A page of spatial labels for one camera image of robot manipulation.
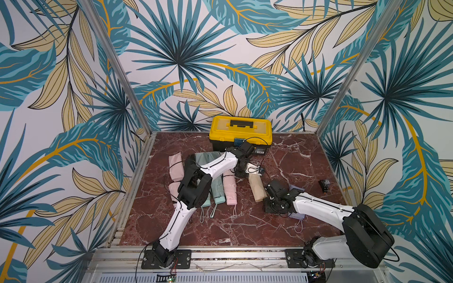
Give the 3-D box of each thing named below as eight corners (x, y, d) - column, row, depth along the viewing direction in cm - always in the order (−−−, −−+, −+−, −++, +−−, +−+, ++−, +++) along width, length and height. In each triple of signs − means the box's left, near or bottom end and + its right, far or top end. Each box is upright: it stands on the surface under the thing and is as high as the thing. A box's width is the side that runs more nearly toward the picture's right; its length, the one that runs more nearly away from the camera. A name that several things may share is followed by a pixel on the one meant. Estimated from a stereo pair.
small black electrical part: (322, 193, 96) (326, 188, 91) (318, 183, 99) (322, 178, 95) (327, 193, 96) (332, 188, 91) (323, 183, 99) (328, 178, 95)
